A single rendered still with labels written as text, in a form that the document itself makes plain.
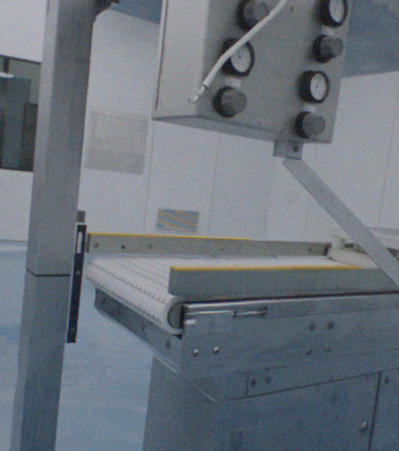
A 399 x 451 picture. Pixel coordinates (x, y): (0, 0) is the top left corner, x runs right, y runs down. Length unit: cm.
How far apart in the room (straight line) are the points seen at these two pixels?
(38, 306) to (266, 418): 40
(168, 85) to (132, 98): 537
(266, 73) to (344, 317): 40
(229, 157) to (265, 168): 55
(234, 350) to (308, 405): 26
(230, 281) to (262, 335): 11
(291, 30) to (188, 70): 14
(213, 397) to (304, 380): 17
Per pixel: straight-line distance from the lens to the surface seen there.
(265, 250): 104
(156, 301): 64
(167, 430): 89
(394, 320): 93
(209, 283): 63
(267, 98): 62
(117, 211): 594
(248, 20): 59
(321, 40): 67
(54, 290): 85
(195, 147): 621
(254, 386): 79
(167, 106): 61
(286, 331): 74
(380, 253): 74
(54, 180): 82
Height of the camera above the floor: 99
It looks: 6 degrees down
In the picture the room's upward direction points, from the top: 7 degrees clockwise
